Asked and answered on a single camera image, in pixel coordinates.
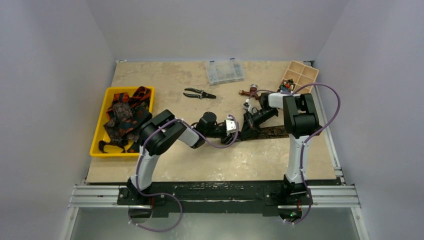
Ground black handled pliers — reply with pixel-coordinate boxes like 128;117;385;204
182;87;217;99

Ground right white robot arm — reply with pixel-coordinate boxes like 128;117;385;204
238;93;321;204

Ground brown floral tie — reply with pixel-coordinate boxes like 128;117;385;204
103;102;134;140

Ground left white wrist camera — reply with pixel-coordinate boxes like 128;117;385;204
224;118;238;135

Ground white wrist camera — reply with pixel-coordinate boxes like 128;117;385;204
224;118;238;135
243;98;253;114

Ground dark brown patterned tie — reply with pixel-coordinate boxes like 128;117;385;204
235;125;289;142

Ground yellow plastic bin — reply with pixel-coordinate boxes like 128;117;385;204
90;103;139;158

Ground wooden compartment tray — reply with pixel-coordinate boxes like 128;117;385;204
277;60;319;94

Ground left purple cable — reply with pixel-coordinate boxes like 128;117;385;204
127;114;240;232

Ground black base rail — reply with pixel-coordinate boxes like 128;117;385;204
68;178;361;220

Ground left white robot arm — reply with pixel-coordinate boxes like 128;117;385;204
127;110;239;205

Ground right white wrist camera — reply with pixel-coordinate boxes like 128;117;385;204
243;98;253;114

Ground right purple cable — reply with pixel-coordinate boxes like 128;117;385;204
246;82;342;225

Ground purple cable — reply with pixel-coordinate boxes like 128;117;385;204
127;114;240;232
246;82;342;225

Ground orange black striped tie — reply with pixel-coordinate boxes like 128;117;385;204
101;86;155;118

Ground clear plastic organizer box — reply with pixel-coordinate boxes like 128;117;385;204
205;58;246;86

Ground black tie orange hearts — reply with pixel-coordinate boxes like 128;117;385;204
98;103;152;154

